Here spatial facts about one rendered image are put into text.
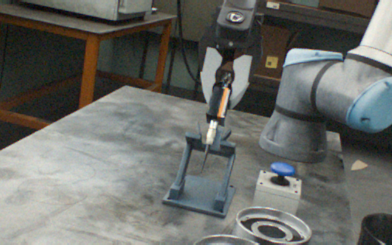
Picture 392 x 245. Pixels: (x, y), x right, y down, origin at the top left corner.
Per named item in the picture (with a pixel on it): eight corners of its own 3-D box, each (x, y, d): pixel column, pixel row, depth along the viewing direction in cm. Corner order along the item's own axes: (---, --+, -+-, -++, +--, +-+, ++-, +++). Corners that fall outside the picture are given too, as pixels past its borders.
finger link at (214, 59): (215, 99, 92) (232, 46, 89) (209, 107, 86) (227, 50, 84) (198, 94, 92) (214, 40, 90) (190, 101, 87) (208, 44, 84)
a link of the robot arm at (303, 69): (300, 100, 130) (314, 43, 126) (345, 118, 120) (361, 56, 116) (263, 100, 122) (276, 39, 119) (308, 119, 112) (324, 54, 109)
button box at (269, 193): (294, 220, 88) (301, 192, 86) (250, 209, 89) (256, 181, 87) (296, 201, 95) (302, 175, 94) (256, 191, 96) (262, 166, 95)
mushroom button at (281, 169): (288, 200, 89) (295, 171, 87) (263, 194, 89) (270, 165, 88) (289, 191, 92) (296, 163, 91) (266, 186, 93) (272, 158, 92)
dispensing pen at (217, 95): (190, 166, 81) (218, 65, 86) (192, 174, 85) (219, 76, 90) (205, 170, 80) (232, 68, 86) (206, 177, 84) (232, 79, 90)
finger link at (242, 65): (250, 105, 91) (256, 49, 89) (246, 113, 85) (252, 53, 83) (232, 103, 91) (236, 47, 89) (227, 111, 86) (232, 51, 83)
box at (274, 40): (289, 81, 412) (300, 32, 402) (225, 69, 415) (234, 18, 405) (287, 73, 451) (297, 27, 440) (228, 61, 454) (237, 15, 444)
